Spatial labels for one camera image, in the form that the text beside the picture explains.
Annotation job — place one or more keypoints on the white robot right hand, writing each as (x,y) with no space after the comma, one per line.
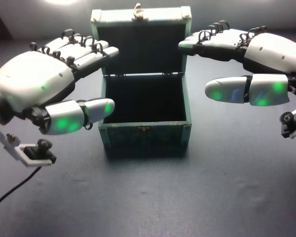
(269,51)

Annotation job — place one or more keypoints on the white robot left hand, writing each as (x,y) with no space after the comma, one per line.
(32,81)

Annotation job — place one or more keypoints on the light green box flap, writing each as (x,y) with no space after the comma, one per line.
(138,47)

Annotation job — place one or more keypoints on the grey table cloth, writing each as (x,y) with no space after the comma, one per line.
(148,197)

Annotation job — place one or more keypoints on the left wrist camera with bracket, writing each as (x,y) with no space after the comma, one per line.
(14,148)

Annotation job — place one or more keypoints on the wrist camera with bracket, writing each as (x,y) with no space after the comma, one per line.
(14,148)
(286,119)

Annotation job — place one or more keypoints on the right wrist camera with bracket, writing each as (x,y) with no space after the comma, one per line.
(286,119)

